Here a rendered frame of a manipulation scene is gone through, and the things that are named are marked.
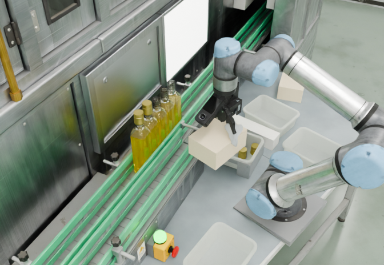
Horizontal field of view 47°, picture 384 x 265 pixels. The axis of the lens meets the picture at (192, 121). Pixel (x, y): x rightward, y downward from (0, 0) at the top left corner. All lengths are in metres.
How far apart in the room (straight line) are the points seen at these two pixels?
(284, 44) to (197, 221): 0.73
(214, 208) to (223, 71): 0.63
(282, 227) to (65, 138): 0.82
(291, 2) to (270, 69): 1.07
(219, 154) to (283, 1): 1.09
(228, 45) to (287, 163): 0.51
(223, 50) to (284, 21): 1.09
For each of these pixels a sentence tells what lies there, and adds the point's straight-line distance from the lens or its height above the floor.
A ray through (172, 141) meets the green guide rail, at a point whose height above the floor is 0.95.
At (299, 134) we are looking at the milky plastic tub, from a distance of 2.02.
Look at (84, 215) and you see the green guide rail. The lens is 1.53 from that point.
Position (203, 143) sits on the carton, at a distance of 1.44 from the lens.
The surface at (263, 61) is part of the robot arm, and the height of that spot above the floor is 1.44.
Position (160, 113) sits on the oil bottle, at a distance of 1.61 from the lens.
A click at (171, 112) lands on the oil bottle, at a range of 1.68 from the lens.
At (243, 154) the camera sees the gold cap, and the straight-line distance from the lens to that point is 1.88.
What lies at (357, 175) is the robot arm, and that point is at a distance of 1.25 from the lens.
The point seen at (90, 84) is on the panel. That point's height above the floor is 1.28.
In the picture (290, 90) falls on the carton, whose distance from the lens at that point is 2.24.
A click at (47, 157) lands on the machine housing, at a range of 1.47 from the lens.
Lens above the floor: 2.10
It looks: 40 degrees down
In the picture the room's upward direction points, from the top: straight up
